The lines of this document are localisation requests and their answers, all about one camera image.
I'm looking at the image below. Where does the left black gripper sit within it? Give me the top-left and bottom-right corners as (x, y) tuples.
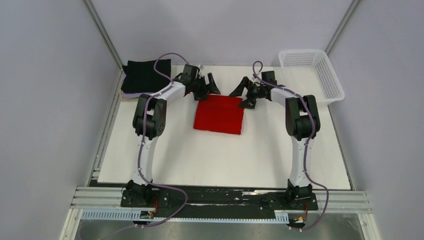
(190, 73), (220, 102)

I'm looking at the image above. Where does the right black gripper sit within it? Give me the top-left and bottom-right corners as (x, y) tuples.
(229, 77), (266, 110)

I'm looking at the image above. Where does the red t shirt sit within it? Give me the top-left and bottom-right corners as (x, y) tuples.
(193, 95), (244, 135)

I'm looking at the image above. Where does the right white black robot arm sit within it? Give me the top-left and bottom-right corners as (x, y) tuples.
(229, 71), (321, 209)

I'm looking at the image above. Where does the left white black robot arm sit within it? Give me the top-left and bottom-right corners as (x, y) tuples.
(121, 64), (221, 208)

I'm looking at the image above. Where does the white plastic basket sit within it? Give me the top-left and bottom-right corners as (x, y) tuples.
(278, 49), (345, 105)

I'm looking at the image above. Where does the folded black t shirt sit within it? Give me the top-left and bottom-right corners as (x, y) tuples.
(121, 59), (171, 94)

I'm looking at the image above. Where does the folded lavender t shirt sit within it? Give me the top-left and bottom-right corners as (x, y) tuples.
(120, 91), (143, 101)

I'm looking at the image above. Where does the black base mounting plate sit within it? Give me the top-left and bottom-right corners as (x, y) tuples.
(120, 185), (319, 220)

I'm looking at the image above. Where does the aluminium frame rail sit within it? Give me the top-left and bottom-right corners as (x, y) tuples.
(70, 187), (373, 214)

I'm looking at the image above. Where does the white slotted cable duct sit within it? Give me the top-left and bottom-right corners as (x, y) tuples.
(80, 209), (290, 223)

